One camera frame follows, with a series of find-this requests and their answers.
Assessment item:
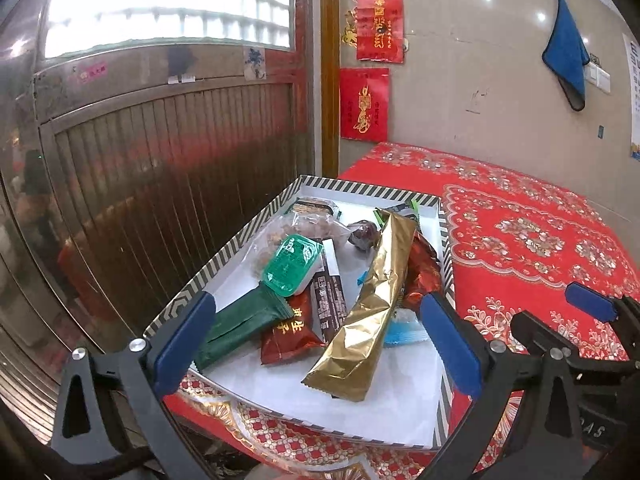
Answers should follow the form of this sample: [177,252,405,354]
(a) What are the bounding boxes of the gold foil snack packet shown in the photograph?
[302,210,416,402]

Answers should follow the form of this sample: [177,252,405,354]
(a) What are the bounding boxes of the red floral tablecloth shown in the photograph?
[167,143,639,479]

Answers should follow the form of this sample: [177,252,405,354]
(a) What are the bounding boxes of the small green jelly cup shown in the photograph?
[262,234,322,298]

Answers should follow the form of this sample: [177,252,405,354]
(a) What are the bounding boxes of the dark green snack packet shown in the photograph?
[193,283,293,372]

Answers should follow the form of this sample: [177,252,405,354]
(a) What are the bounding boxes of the striped white cardboard box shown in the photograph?
[143,173,458,452]

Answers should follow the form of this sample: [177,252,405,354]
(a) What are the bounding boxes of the clear bag of dried snacks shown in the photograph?
[246,209,352,281]

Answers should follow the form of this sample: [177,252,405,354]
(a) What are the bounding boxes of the red foil snack packet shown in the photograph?
[401,231,442,314]

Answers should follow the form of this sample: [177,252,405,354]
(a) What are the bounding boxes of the red paper bag upper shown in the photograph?
[345,0,405,64]

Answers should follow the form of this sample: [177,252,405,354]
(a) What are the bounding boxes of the small red brown snack packet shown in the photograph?
[260,290,326,365]

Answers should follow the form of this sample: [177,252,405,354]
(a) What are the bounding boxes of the red paper bag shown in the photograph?
[340,68,390,143]
[345,0,405,64]

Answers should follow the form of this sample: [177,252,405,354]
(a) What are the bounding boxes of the red paper bag lower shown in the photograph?
[340,68,390,143]

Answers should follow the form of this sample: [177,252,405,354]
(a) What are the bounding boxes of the clear packet of round biscuits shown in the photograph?
[288,196,341,219]

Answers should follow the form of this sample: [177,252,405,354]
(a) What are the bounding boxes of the dark brown chocolate bar wrapper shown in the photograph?
[310,238,347,344]

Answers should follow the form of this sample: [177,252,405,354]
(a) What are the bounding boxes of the eye chart poster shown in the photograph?
[623,35,640,160]

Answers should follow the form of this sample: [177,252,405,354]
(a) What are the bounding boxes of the green black snack packet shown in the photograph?
[374,198,420,229]

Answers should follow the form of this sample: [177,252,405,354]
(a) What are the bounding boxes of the wooden door frame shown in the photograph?
[320,0,340,178]

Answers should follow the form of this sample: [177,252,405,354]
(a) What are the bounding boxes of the dark candy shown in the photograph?
[347,220,381,252]

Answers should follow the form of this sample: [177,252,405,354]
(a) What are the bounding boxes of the light blue sachima packet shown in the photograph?
[383,286,430,348]

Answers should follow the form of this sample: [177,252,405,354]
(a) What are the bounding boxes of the glass block window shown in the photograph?
[43,0,293,60]

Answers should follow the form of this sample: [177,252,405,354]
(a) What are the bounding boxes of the blue hanging cloth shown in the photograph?
[541,0,590,112]

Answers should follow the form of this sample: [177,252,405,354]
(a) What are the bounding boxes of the white wall switch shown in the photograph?
[585,54,611,94]

